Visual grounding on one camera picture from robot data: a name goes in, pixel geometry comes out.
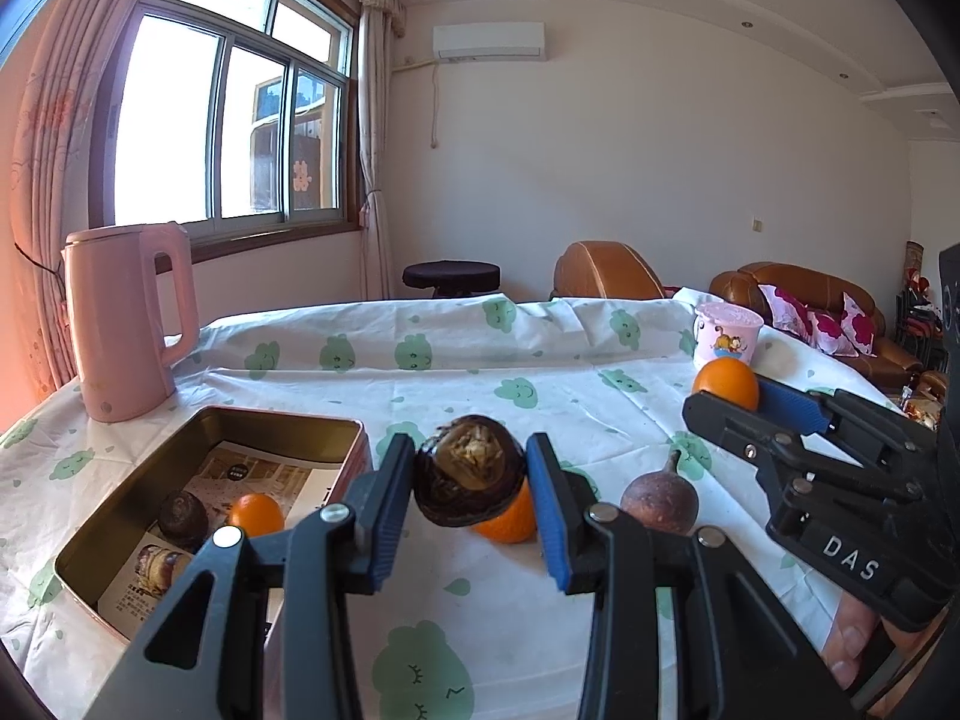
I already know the smooth orange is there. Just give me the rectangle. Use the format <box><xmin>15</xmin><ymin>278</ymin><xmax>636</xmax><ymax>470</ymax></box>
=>
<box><xmin>691</xmin><ymin>358</ymin><xmax>761</xmax><ymax>413</ymax></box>
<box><xmin>227</xmin><ymin>493</ymin><xmax>286</xmax><ymax>539</ymax></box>

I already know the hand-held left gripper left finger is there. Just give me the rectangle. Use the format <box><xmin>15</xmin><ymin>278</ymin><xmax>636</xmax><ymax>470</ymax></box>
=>
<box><xmin>82</xmin><ymin>431</ymin><xmax>417</xmax><ymax>720</ymax></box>

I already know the pink electric kettle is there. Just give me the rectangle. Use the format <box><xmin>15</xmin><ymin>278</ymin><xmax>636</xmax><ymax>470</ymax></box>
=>
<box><xmin>60</xmin><ymin>223</ymin><xmax>201</xmax><ymax>422</ymax></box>

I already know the sliding glass window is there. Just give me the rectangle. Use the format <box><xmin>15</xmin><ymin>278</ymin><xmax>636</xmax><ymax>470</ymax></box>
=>
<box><xmin>90</xmin><ymin>0</ymin><xmax>361</xmax><ymax>260</ymax></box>

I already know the brown leather armchair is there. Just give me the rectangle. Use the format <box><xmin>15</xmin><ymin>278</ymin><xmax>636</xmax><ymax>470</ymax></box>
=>
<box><xmin>553</xmin><ymin>241</ymin><xmax>680</xmax><ymax>302</ymax></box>

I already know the brown leather sofa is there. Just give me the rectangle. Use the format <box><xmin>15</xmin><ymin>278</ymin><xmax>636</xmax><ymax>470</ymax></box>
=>
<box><xmin>709</xmin><ymin>262</ymin><xmax>927</xmax><ymax>391</ymax></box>

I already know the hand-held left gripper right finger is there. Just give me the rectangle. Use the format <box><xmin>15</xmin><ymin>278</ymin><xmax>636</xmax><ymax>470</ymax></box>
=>
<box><xmin>525</xmin><ymin>433</ymin><xmax>856</xmax><ymax>720</ymax></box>

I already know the printed paper leaflet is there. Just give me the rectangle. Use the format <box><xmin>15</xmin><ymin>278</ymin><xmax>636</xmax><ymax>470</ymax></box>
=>
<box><xmin>97</xmin><ymin>439</ymin><xmax>338</xmax><ymax>642</ymax></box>

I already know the dark wooden furniture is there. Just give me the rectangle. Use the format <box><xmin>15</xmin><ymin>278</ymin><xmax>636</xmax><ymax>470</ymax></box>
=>
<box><xmin>895</xmin><ymin>240</ymin><xmax>940</xmax><ymax>372</ymax></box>

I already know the air conditioner cord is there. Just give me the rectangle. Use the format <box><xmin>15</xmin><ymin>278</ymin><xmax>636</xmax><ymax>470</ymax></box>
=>
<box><xmin>390</xmin><ymin>58</ymin><xmax>443</xmax><ymax>147</ymax></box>

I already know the floral cushion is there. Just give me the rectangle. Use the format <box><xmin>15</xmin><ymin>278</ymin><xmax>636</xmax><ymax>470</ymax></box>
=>
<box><xmin>757</xmin><ymin>283</ymin><xmax>815</xmax><ymax>338</ymax></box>
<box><xmin>806</xmin><ymin>292</ymin><xmax>878</xmax><ymax>357</ymax></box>

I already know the pink cartoon cup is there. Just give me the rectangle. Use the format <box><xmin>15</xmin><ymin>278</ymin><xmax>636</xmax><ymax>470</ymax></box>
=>
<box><xmin>691</xmin><ymin>302</ymin><xmax>764</xmax><ymax>372</ymax></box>

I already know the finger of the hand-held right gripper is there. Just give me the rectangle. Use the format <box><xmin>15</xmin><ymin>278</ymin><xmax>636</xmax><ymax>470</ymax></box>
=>
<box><xmin>681</xmin><ymin>388</ymin><xmax>822</xmax><ymax>500</ymax></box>
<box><xmin>756</xmin><ymin>378</ymin><xmax>940</xmax><ymax>467</ymax></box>

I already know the purple passion fruit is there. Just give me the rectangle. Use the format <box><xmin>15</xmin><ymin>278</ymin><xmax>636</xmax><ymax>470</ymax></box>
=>
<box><xmin>620</xmin><ymin>450</ymin><xmax>700</xmax><ymax>537</ymax></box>

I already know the curtain tieback cord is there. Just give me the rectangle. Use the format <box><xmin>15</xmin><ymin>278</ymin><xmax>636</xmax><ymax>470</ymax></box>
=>
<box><xmin>13</xmin><ymin>240</ymin><xmax>67</xmax><ymax>293</ymax></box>

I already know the pink metal tin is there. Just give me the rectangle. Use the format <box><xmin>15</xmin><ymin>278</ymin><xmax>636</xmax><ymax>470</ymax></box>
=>
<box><xmin>52</xmin><ymin>405</ymin><xmax>368</xmax><ymax>642</ymax></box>

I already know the person's right hand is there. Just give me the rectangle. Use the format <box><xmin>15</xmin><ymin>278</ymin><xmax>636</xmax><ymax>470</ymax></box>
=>
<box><xmin>820</xmin><ymin>589</ymin><xmax>935</xmax><ymax>695</ymax></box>

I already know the white green-cloud tablecloth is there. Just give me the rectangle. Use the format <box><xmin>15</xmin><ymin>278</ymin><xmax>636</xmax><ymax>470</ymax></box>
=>
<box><xmin>0</xmin><ymin>296</ymin><xmax>901</xmax><ymax>720</ymax></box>

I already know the wide pink curtain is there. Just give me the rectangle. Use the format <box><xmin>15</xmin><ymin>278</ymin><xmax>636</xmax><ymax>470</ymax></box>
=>
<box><xmin>7</xmin><ymin>0</ymin><xmax>177</xmax><ymax>398</ymax></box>

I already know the narrow pink curtain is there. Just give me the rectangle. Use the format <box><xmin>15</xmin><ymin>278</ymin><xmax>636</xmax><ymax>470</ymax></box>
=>
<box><xmin>356</xmin><ymin>4</ymin><xmax>396</xmax><ymax>301</ymax></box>

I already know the bumpy orange mandarin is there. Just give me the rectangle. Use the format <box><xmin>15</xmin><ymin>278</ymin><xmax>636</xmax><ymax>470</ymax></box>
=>
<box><xmin>471</xmin><ymin>476</ymin><xmax>539</xmax><ymax>545</ymax></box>

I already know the white air conditioner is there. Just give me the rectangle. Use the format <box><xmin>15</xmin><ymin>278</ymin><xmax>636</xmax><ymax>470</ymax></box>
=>
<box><xmin>433</xmin><ymin>22</ymin><xmax>546</xmax><ymax>61</ymax></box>

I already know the dark round stool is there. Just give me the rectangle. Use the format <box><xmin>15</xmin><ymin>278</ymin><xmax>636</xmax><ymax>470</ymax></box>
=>
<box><xmin>403</xmin><ymin>261</ymin><xmax>502</xmax><ymax>299</ymax></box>

